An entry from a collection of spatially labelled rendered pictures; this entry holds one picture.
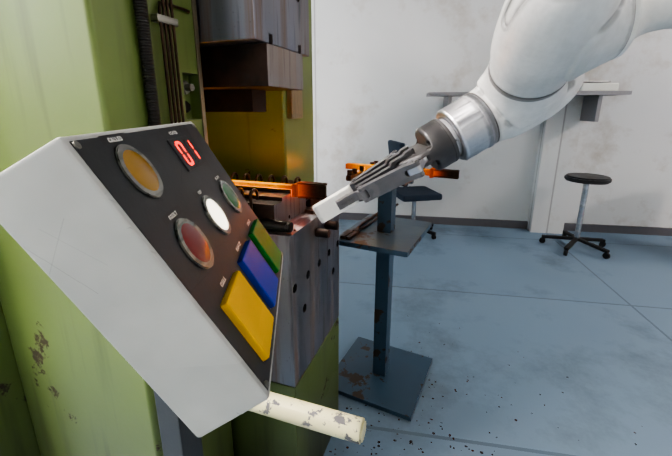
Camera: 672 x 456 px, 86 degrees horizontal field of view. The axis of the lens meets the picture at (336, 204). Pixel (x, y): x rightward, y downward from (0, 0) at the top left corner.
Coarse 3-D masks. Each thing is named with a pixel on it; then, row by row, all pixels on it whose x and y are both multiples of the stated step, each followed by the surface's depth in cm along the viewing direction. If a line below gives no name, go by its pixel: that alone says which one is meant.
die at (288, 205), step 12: (240, 192) 102; (264, 192) 102; (276, 192) 102; (288, 192) 101; (264, 204) 94; (276, 204) 94; (288, 204) 101; (300, 204) 108; (264, 216) 94; (276, 216) 94; (288, 216) 101
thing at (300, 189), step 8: (240, 184) 108; (248, 184) 107; (256, 184) 106; (264, 184) 105; (272, 184) 104; (280, 184) 104; (288, 184) 104; (296, 184) 101; (304, 184) 101; (312, 184) 100; (320, 184) 99; (296, 192) 101; (304, 192) 102; (312, 192) 101; (320, 192) 100
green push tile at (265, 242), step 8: (256, 224) 58; (256, 232) 55; (264, 232) 59; (256, 240) 54; (264, 240) 57; (272, 240) 61; (264, 248) 55; (272, 248) 59; (264, 256) 55; (272, 256) 56; (280, 256) 61; (272, 264) 55
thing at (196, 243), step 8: (184, 224) 36; (184, 232) 35; (192, 232) 36; (184, 240) 34; (192, 240) 35; (200, 240) 37; (192, 248) 35; (200, 248) 36; (208, 248) 38; (200, 256) 35; (208, 256) 37
